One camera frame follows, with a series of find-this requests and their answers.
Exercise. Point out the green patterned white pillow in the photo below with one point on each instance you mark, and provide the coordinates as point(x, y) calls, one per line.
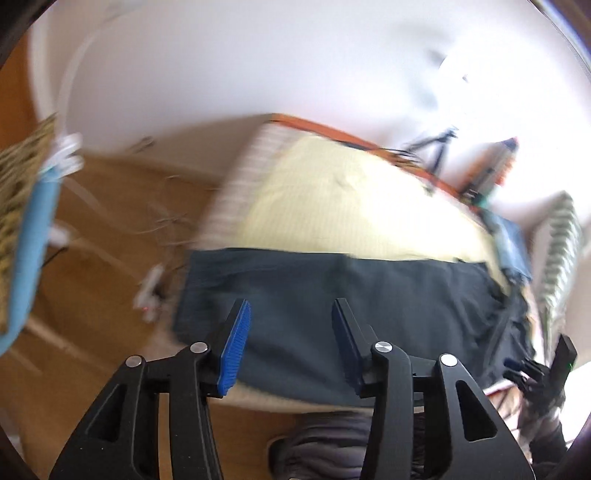
point(561, 244)

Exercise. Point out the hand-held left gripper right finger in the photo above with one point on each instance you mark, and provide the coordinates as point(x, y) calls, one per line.
point(344, 341)

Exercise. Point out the person's right forearm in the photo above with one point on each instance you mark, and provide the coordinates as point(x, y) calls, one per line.
point(540, 443)

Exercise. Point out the folded blue jeans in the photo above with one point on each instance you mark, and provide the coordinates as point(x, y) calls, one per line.
point(510, 244)

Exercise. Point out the black mini tripod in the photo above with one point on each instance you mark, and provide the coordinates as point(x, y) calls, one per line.
point(438, 147)

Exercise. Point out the silver folded tripod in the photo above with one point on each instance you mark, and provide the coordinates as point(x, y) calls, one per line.
point(485, 173)

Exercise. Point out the person's grey clothed leg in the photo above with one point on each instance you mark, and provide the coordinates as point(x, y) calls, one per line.
point(323, 447)

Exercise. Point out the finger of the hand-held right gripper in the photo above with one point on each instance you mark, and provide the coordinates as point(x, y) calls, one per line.
point(513, 374)
point(515, 363)

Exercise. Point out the white power strip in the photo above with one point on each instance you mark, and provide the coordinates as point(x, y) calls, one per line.
point(150, 290)

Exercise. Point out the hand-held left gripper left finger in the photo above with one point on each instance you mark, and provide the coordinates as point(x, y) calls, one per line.
point(235, 341)

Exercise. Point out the yellow striped blanket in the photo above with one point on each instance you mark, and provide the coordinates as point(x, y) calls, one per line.
point(332, 207)

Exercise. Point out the dark pants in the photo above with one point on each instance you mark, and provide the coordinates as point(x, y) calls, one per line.
point(300, 295)

